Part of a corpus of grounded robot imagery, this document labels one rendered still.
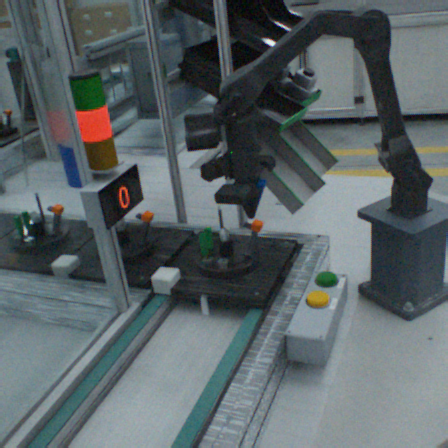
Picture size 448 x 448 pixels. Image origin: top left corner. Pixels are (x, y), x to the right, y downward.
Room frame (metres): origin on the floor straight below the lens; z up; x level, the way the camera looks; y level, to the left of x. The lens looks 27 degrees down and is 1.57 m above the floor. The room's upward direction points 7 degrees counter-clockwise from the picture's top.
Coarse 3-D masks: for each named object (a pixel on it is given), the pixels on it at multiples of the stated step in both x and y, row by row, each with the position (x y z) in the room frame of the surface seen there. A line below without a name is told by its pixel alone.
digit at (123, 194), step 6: (120, 180) 0.88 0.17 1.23; (126, 180) 0.89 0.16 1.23; (114, 186) 0.86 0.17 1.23; (120, 186) 0.87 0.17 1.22; (126, 186) 0.89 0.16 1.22; (114, 192) 0.86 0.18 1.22; (120, 192) 0.87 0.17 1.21; (126, 192) 0.89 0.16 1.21; (120, 198) 0.87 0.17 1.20; (126, 198) 0.88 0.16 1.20; (120, 204) 0.86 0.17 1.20; (126, 204) 0.88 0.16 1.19; (132, 204) 0.90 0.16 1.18; (120, 210) 0.86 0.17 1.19; (126, 210) 0.88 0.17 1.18
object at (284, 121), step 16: (192, 48) 1.31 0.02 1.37; (208, 48) 1.38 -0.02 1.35; (192, 64) 1.28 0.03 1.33; (208, 64) 1.26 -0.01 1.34; (240, 64) 1.36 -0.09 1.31; (192, 80) 1.29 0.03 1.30; (208, 80) 1.26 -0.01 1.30; (272, 96) 1.31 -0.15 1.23; (272, 112) 1.24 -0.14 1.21; (288, 112) 1.26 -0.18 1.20; (304, 112) 1.26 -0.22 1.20; (272, 128) 1.17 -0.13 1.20
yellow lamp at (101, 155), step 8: (112, 136) 0.89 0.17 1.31; (88, 144) 0.87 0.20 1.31; (96, 144) 0.86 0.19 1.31; (104, 144) 0.87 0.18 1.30; (112, 144) 0.88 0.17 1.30; (88, 152) 0.87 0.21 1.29; (96, 152) 0.86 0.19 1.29; (104, 152) 0.87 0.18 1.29; (112, 152) 0.88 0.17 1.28; (88, 160) 0.87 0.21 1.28; (96, 160) 0.86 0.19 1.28; (104, 160) 0.86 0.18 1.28; (112, 160) 0.87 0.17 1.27; (96, 168) 0.87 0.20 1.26; (104, 168) 0.86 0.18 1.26
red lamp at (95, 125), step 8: (80, 112) 0.87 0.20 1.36; (88, 112) 0.86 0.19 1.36; (96, 112) 0.87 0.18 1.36; (104, 112) 0.88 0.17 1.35; (80, 120) 0.87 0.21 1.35; (88, 120) 0.86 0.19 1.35; (96, 120) 0.87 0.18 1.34; (104, 120) 0.87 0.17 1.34; (80, 128) 0.88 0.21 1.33; (88, 128) 0.86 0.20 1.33; (96, 128) 0.86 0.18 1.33; (104, 128) 0.87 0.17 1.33; (88, 136) 0.87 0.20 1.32; (96, 136) 0.86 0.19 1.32; (104, 136) 0.87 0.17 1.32
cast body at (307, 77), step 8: (296, 72) 1.37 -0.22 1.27; (304, 72) 1.36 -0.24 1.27; (312, 72) 1.36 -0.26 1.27; (296, 80) 1.37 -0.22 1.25; (304, 80) 1.36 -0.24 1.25; (312, 80) 1.36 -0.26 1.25; (288, 88) 1.38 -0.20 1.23; (296, 88) 1.37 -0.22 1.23; (304, 88) 1.36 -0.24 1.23; (312, 88) 1.37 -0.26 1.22; (296, 96) 1.37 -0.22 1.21; (304, 96) 1.36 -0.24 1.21
